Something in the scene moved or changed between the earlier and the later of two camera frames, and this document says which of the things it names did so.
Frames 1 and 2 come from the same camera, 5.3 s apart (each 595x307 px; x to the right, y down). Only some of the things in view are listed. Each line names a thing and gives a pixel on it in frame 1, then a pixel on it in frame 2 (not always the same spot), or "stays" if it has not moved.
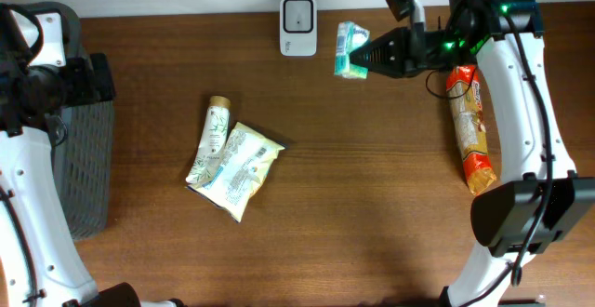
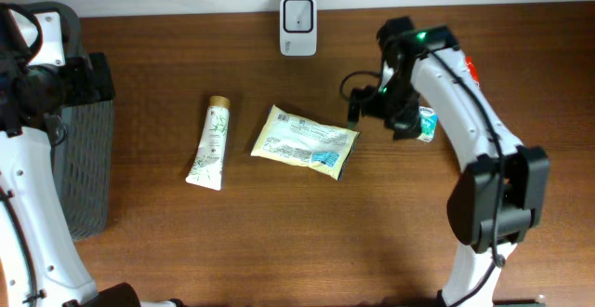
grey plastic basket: x=84 y=164 stays
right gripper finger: x=385 y=55 -> x=407 y=129
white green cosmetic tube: x=214 y=140 stays
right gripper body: x=432 y=52 -> x=396 y=101
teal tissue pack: x=350 y=37 -> x=429 y=120
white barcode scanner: x=297 y=26 stays
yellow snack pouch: x=242 y=170 -> x=323 y=148
